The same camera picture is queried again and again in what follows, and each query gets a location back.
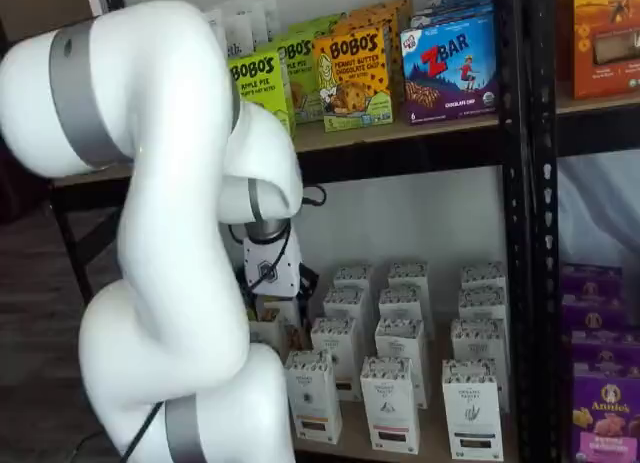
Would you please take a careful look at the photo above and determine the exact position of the white tea box black strip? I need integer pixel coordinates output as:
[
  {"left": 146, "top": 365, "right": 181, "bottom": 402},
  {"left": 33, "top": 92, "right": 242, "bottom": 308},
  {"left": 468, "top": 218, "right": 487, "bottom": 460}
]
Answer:
[
  {"left": 440, "top": 358, "right": 504, "bottom": 462},
  {"left": 457, "top": 285, "right": 509, "bottom": 324},
  {"left": 459, "top": 261, "right": 507, "bottom": 290},
  {"left": 449, "top": 316, "right": 510, "bottom": 414}
]

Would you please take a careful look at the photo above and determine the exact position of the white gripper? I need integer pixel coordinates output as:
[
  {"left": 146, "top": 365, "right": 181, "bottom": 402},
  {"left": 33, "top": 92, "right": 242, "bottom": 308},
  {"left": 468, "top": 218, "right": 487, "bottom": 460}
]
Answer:
[{"left": 243, "top": 232, "right": 308, "bottom": 337}]

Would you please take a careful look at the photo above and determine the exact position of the white granola bag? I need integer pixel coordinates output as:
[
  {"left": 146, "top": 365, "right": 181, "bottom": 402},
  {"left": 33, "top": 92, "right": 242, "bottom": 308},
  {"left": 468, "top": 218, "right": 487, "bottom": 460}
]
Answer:
[
  {"left": 202, "top": 0, "right": 256, "bottom": 59},
  {"left": 249, "top": 0, "right": 279, "bottom": 39},
  {"left": 247, "top": 0, "right": 269, "bottom": 52}
]

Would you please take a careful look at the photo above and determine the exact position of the purple Annie's pasta box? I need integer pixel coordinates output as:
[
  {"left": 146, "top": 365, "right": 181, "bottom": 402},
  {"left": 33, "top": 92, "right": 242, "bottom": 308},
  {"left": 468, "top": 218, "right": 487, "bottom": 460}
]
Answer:
[
  {"left": 571, "top": 372, "right": 640, "bottom": 463},
  {"left": 559, "top": 292, "right": 627, "bottom": 334},
  {"left": 569, "top": 327, "right": 640, "bottom": 357},
  {"left": 559, "top": 263, "right": 625, "bottom": 299},
  {"left": 570, "top": 350, "right": 640, "bottom": 379}
]

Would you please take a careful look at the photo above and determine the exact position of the dark brown furniture piece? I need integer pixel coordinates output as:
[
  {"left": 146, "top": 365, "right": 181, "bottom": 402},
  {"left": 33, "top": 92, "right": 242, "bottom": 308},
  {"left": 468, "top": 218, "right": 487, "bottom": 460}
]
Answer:
[{"left": 0, "top": 147, "right": 56, "bottom": 227}]

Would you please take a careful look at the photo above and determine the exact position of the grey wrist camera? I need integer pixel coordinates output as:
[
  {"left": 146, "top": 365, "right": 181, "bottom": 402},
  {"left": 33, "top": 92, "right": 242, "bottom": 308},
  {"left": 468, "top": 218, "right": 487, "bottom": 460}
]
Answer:
[{"left": 298, "top": 261, "right": 321, "bottom": 307}]

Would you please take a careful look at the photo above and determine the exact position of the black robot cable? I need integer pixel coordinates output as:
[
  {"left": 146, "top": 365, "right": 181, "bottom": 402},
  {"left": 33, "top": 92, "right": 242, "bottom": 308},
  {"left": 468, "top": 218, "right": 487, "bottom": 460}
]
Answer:
[{"left": 119, "top": 184, "right": 327, "bottom": 459}]

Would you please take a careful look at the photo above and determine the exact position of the yellow Bobo's peanut butter box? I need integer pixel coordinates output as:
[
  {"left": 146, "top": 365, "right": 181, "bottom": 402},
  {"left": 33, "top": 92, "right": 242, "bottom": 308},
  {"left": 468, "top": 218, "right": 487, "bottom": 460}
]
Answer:
[
  {"left": 311, "top": 25, "right": 395, "bottom": 133},
  {"left": 331, "top": 6, "right": 403, "bottom": 122},
  {"left": 348, "top": 0, "right": 415, "bottom": 92}
]

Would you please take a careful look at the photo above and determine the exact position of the white tea box yellow strip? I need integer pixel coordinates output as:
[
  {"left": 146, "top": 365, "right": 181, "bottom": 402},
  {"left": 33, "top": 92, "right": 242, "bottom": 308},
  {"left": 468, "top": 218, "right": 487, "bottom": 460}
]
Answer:
[
  {"left": 309, "top": 316, "right": 365, "bottom": 403},
  {"left": 283, "top": 349, "right": 344, "bottom": 445},
  {"left": 322, "top": 286, "right": 376, "bottom": 344},
  {"left": 332, "top": 262, "right": 375, "bottom": 294}
]

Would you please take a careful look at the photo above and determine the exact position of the white plastic sheet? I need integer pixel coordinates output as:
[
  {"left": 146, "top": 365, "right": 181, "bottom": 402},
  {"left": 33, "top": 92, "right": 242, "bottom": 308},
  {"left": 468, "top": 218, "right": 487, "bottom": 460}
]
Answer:
[{"left": 557, "top": 150, "right": 640, "bottom": 272}]

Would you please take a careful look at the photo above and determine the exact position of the green Bobo's apple pie box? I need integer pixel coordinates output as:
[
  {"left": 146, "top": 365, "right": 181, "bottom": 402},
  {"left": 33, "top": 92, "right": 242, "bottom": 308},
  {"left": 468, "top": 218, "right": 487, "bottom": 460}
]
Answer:
[
  {"left": 272, "top": 31, "right": 322, "bottom": 125},
  {"left": 287, "top": 11, "right": 347, "bottom": 39},
  {"left": 225, "top": 49, "right": 295, "bottom": 139}
]

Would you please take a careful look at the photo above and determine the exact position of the white tea box pink strip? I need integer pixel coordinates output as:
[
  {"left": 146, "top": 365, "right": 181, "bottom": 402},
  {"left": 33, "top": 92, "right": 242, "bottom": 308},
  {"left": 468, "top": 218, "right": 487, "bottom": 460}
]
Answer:
[
  {"left": 377, "top": 286, "right": 435, "bottom": 334},
  {"left": 358, "top": 355, "right": 422, "bottom": 455},
  {"left": 387, "top": 261, "right": 430, "bottom": 292},
  {"left": 373, "top": 315, "right": 432, "bottom": 410}
]

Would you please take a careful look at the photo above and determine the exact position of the orange product box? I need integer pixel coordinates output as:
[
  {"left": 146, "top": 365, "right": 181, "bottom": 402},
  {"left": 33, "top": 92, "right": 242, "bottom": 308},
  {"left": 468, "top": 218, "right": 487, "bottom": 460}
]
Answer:
[{"left": 571, "top": 0, "right": 640, "bottom": 101}]

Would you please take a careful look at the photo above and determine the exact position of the white yellow granola box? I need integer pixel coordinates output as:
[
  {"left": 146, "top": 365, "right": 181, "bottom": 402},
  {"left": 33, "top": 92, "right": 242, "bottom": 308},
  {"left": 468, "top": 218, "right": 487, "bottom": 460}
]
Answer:
[{"left": 248, "top": 306, "right": 309, "bottom": 357}]

